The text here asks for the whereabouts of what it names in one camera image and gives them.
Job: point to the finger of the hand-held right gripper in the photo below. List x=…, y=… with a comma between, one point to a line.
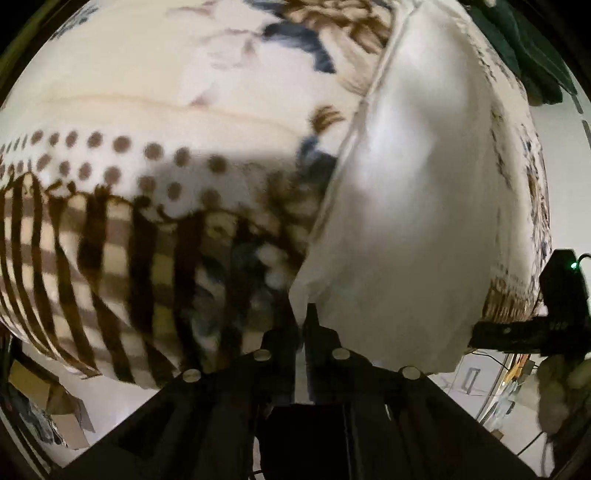
x=508, y=333

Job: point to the white small cloth garment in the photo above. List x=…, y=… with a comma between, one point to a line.
x=415, y=207

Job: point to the person's right forearm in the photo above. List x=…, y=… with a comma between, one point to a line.
x=561, y=392

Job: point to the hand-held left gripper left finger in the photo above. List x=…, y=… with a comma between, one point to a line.
x=282, y=342

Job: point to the printed cream brown blanket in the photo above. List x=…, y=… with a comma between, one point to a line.
x=138, y=115

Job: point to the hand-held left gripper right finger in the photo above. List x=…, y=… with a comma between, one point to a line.
x=316, y=339

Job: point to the dark green cloth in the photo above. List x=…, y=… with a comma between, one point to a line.
x=521, y=50

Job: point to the brown cardboard box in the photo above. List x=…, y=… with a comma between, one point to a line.
x=64, y=415

